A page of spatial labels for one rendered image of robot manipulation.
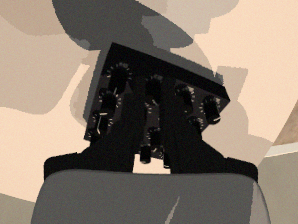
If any black knob box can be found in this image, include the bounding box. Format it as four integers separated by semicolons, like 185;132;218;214
83;42;230;169

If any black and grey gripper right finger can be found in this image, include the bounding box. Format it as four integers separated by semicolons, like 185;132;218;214
159;77;258;183

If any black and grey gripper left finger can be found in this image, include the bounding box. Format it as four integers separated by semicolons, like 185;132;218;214
43;76;146;180

